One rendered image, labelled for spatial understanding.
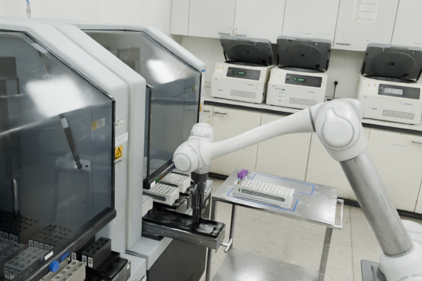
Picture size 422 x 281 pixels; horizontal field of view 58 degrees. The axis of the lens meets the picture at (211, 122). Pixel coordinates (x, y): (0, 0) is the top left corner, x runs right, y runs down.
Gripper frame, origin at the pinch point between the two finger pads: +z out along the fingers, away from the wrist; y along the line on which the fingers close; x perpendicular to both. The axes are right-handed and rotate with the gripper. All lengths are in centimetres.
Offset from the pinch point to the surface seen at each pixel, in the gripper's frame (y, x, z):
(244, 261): -54, 15, 56
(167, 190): -10.8, -19.6, -2.1
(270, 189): -32.2, 27.6, -3.5
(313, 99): -225, 35, -17
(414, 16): -254, 111, -99
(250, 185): -31.1, 17.4, -3.9
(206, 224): 1.5, 5.5, 3.9
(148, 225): 11.3, -18.2, 4.9
